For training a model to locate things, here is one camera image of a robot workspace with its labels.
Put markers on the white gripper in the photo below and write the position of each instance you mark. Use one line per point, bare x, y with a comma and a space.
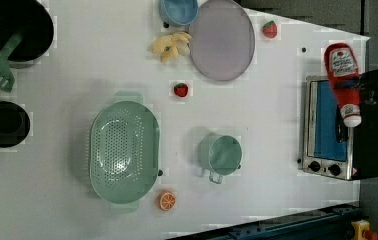
368, 86

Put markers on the red plush ketchup bottle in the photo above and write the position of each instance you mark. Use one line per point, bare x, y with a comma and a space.
342, 70

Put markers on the grey round plate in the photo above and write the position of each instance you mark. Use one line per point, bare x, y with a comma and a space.
223, 40

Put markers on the black toaster oven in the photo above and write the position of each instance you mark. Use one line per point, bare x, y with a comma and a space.
330, 148

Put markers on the large red strawberry toy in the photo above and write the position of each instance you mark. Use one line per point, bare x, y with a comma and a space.
270, 30

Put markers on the yellow red toy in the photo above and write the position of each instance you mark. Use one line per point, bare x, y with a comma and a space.
362, 231

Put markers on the green metal pot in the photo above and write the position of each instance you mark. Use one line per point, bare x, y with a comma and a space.
221, 155

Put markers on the yellow plush banana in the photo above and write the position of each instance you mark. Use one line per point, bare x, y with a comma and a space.
172, 46

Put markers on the blue cup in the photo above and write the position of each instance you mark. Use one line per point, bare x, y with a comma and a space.
178, 12

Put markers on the orange slice toy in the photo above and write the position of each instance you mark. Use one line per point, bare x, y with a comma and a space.
166, 200

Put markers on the green oval colander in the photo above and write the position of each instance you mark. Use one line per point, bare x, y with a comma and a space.
124, 151

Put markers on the small black round container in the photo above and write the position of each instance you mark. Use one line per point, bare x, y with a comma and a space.
14, 124

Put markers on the green plastic spatula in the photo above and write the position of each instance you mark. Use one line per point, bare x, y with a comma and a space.
7, 79

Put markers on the black round pot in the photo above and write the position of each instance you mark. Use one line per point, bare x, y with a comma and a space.
37, 27

